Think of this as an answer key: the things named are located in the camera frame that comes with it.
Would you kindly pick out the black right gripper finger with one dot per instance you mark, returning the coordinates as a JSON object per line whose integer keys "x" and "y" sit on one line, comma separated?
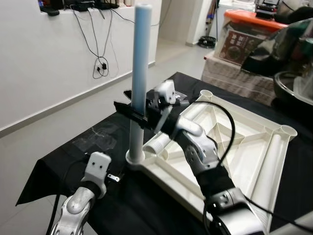
{"x": 128, "y": 111}
{"x": 131, "y": 93}

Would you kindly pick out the white plastic table leg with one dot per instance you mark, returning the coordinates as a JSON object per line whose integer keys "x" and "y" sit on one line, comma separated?
{"x": 296, "y": 225}
{"x": 159, "y": 143}
{"x": 269, "y": 171}
{"x": 142, "y": 54}

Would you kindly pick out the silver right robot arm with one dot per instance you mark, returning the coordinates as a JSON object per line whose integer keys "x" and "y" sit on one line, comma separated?
{"x": 205, "y": 152}

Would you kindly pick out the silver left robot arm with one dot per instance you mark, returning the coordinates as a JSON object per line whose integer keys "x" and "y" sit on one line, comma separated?
{"x": 71, "y": 210}

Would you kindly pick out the clear plastic bag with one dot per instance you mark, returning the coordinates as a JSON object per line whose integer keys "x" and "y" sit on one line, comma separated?
{"x": 98, "y": 137}
{"x": 181, "y": 98}

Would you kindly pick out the black plug adapter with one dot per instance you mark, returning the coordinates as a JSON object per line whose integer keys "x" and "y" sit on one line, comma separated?
{"x": 103, "y": 66}

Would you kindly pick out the black tablecloth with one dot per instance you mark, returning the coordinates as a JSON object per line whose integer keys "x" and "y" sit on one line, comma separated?
{"x": 73, "y": 176}

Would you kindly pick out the beige cloth covered bench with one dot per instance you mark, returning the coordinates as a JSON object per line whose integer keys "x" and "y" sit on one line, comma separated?
{"x": 234, "y": 78}

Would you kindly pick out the black antenna router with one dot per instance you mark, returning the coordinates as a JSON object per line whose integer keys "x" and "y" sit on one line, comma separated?
{"x": 107, "y": 4}

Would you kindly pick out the white plastic table top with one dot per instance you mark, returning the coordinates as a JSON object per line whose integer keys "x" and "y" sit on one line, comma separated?
{"x": 244, "y": 152}

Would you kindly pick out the black set-top box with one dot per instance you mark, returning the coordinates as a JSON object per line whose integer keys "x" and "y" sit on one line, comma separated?
{"x": 73, "y": 5}

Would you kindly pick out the clear plastic container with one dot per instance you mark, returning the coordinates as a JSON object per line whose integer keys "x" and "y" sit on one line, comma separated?
{"x": 304, "y": 84}

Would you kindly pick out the red printed carton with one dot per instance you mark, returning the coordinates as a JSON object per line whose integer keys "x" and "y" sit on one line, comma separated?
{"x": 237, "y": 45}

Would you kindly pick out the black remote control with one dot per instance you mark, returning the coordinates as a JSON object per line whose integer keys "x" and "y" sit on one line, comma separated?
{"x": 50, "y": 11}

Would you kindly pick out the black round wok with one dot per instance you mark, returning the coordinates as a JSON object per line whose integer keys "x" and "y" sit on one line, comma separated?
{"x": 286, "y": 90}

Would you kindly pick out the black cloth bundle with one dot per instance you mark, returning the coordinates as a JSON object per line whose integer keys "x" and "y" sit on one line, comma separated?
{"x": 298, "y": 13}

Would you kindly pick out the clear storage box orange lid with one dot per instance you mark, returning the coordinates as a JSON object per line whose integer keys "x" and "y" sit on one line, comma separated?
{"x": 249, "y": 17}

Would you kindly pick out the black kitchen appliance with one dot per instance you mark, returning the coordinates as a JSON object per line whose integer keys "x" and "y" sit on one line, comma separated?
{"x": 267, "y": 9}

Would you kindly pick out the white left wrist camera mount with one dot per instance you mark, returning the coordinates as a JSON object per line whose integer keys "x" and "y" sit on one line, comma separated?
{"x": 97, "y": 169}

